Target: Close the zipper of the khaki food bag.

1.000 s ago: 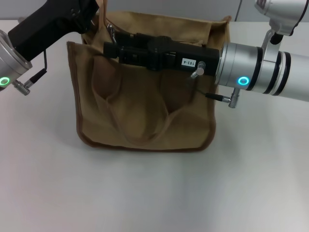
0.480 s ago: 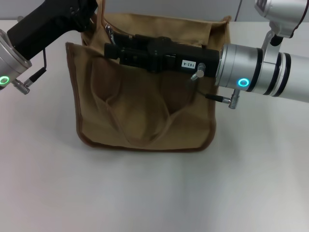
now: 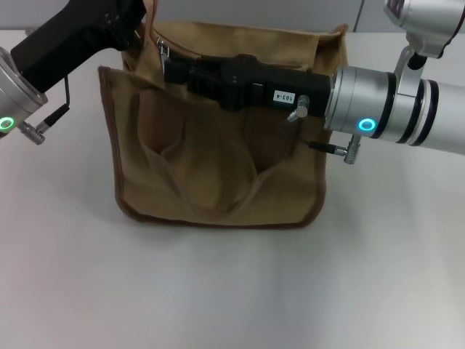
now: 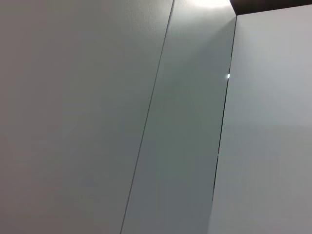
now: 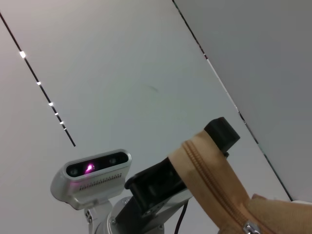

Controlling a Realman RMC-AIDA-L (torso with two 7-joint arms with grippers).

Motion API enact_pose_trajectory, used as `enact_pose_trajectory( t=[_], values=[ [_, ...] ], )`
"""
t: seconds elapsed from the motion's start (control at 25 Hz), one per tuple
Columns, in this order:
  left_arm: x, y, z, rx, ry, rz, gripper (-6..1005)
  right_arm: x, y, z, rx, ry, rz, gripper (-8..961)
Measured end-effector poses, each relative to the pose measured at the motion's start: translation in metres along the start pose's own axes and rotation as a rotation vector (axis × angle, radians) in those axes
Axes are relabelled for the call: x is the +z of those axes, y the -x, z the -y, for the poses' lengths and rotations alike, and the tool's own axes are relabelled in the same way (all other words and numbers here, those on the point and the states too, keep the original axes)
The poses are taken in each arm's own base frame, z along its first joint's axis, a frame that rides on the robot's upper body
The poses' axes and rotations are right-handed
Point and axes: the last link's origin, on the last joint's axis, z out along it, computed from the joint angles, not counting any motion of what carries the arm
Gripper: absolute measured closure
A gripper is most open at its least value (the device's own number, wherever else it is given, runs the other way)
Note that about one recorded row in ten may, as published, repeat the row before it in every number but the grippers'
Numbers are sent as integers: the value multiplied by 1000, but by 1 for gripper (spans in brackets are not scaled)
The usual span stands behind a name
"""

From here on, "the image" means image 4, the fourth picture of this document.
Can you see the dark brown overhead beam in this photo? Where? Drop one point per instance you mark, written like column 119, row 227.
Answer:
column 273, row 5

